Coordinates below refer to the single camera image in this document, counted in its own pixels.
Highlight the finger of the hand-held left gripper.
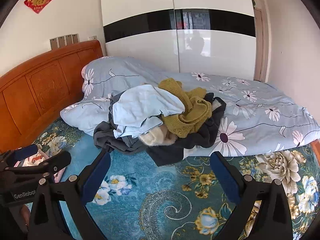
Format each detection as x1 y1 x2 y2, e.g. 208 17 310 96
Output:
0 151 72 181
0 144 39 167

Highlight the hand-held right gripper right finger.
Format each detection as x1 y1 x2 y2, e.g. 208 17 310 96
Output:
210 151 293 240

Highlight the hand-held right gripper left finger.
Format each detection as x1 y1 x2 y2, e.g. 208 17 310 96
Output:
27 151 112 240

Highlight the light blue shirt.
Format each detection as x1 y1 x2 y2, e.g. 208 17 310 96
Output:
112 84 185 138

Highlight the dark navy jacket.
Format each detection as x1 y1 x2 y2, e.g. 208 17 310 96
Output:
146 92 227 167

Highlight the teal floral plush blanket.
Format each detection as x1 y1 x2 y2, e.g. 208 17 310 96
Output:
0 117 320 240

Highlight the carved wooden headboard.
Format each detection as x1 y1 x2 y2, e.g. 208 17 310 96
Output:
0 40 104 154

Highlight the cream fluffy garment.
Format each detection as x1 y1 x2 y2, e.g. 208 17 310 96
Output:
139 126 178 146

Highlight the mustard knit sweater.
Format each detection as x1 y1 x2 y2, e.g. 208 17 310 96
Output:
158 78 212 138

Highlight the white wardrobe with black band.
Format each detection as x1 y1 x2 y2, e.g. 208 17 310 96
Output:
100 0 257 82

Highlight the beige room door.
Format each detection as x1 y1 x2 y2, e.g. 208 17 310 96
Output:
254 7 270 82

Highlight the red wall decoration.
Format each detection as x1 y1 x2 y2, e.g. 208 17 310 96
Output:
24 0 56 15

